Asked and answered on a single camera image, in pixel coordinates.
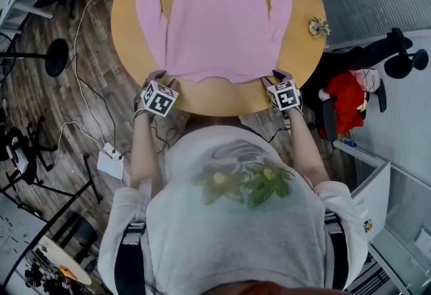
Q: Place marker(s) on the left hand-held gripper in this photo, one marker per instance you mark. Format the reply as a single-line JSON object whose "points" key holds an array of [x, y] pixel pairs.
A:
{"points": [[158, 98]]}

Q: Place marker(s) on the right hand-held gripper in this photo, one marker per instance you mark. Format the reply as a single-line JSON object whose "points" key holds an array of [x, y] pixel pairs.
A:
{"points": [[284, 96]]}

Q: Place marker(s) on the pink long-sleeve shirt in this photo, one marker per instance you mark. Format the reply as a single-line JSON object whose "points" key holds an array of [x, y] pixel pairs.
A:
{"points": [[215, 27]]}

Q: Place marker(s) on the person's right forearm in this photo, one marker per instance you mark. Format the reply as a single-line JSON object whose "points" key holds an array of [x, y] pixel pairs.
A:
{"points": [[303, 145]]}

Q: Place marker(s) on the person's left forearm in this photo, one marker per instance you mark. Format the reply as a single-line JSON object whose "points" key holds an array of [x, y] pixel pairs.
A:
{"points": [[144, 152]]}

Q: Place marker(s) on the small pale flower ornament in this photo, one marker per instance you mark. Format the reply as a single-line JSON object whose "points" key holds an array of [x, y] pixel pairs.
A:
{"points": [[319, 27]]}

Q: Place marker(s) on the red plush toy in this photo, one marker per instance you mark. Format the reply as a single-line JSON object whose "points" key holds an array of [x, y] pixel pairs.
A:
{"points": [[345, 101]]}

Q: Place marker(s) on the white power strip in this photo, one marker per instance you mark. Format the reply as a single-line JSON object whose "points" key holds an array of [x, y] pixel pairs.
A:
{"points": [[112, 151]]}

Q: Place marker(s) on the pink bag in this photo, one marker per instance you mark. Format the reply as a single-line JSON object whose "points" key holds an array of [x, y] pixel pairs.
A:
{"points": [[368, 79]]}

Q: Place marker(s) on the white flat box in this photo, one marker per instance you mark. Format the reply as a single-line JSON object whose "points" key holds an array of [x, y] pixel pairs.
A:
{"points": [[109, 167]]}

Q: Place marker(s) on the black standing fan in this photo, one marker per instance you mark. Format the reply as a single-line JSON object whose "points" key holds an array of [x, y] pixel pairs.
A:
{"points": [[57, 58]]}

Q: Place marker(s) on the black low-back office chair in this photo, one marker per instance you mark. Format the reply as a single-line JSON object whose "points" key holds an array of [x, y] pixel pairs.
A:
{"points": [[23, 152]]}

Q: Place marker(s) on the small potted flower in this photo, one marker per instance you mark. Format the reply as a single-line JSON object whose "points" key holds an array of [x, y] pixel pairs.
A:
{"points": [[367, 226]]}

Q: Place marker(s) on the black stool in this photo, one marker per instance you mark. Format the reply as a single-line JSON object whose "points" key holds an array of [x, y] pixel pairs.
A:
{"points": [[79, 236]]}

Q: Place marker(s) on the small white round table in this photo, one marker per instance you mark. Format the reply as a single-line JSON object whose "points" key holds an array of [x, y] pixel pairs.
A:
{"points": [[64, 255]]}

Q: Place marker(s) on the orange cloth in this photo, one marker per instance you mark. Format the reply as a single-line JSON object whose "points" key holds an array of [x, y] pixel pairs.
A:
{"points": [[66, 271]]}

